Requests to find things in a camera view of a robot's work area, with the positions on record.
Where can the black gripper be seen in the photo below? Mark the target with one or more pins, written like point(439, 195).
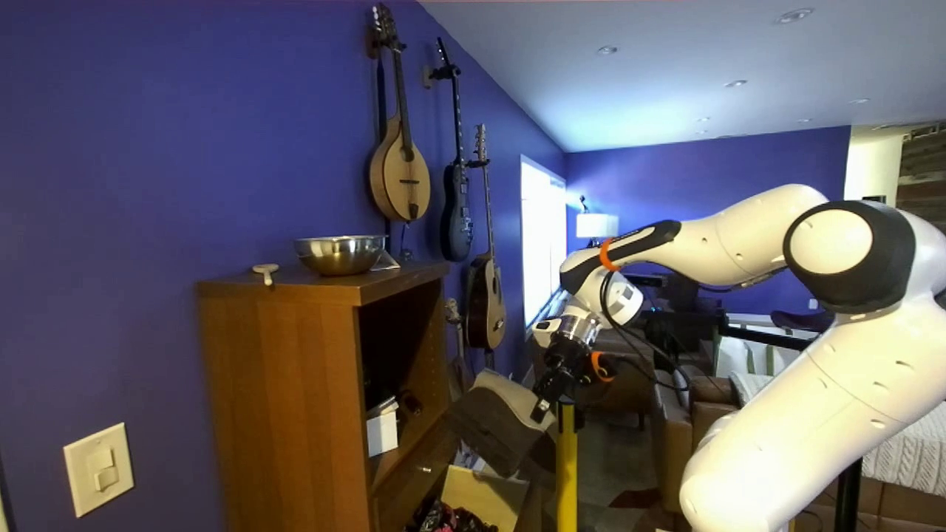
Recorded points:
point(565, 367)

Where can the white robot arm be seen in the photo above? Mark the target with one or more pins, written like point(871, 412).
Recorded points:
point(875, 367)

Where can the open wooden drawer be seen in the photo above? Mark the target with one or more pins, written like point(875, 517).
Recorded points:
point(470, 499)

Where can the brown wooden chest cabinet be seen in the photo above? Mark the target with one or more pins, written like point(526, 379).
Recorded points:
point(294, 373)

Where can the brown leather sofa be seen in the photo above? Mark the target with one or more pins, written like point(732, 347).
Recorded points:
point(676, 393)

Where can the white table lamp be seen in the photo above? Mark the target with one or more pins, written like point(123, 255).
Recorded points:
point(594, 226)

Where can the white box on shelf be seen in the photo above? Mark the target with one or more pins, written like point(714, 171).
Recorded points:
point(383, 427)

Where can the silver metal bowl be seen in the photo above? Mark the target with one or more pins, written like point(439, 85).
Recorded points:
point(340, 255)

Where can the black metal stand pole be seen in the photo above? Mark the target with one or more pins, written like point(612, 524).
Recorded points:
point(846, 496)

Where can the white knit blanket bed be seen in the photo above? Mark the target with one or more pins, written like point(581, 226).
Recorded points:
point(912, 458)

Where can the yellow post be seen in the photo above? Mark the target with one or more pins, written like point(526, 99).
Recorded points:
point(565, 467)

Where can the dark electric guitar on wall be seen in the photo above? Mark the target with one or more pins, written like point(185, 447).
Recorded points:
point(457, 226)

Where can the mandolin on wall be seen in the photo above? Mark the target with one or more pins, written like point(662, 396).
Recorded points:
point(398, 169)

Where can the beige wall light switch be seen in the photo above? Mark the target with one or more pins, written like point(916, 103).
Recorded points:
point(98, 467)

